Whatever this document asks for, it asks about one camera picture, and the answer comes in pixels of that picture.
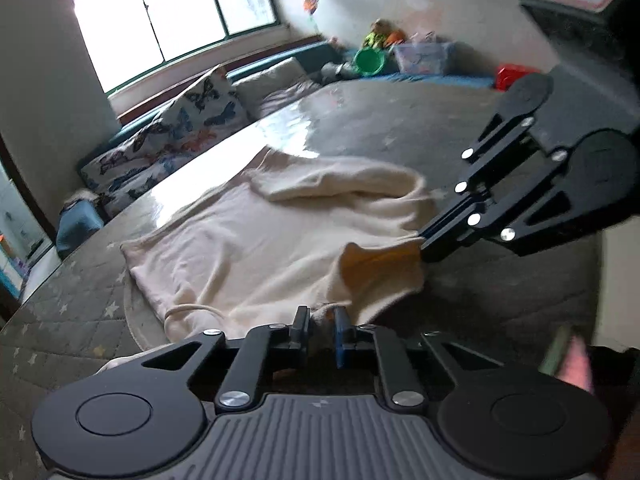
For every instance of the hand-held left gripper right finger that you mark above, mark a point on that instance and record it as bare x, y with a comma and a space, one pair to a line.
341, 335

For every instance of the butterfly print pillow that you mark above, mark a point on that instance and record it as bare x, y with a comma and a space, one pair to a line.
210, 95
145, 160

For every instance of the grey quilted star table cover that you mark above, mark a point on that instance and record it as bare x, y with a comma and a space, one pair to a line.
60, 320

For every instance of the plush toy in green clothes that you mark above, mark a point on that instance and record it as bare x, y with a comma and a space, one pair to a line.
376, 35

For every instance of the beige cloth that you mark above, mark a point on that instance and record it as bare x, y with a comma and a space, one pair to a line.
80, 199

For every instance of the blue blanket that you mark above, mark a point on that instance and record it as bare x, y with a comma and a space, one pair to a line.
75, 225

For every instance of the orange toy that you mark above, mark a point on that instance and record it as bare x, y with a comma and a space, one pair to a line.
396, 36

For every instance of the cream fleece garment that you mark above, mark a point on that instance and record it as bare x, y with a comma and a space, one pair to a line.
240, 250

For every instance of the grey plush toy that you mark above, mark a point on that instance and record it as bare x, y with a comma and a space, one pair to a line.
337, 72

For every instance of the large window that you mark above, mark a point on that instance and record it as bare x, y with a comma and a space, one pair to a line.
175, 10

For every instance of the teal sofa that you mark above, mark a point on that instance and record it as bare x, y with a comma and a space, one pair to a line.
320, 52

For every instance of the colourful pinwheel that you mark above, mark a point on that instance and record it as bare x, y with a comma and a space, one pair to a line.
311, 5

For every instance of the beige pillow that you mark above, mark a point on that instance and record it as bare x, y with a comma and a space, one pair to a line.
270, 85

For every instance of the clear plastic storage box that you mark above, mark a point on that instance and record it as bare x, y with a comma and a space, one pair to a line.
422, 57

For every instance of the green plastic basin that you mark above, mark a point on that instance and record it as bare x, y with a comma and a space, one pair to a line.
370, 62

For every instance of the red box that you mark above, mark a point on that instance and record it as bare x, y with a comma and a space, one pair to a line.
515, 77

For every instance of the pink and green object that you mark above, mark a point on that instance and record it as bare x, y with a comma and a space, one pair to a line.
572, 365

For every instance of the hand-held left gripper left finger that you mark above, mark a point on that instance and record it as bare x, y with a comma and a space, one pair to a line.
300, 330

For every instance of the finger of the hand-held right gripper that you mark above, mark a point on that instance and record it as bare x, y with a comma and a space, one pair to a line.
480, 172
487, 217

